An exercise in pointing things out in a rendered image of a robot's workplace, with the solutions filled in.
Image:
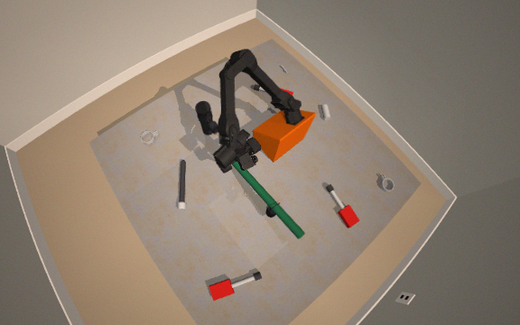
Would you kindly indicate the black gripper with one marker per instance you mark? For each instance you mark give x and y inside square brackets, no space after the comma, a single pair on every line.
[251,145]

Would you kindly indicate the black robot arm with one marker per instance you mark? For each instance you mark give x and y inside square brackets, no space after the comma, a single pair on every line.
[228,125]

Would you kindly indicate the black post with cap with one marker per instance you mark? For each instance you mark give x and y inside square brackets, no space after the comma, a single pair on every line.
[203,110]

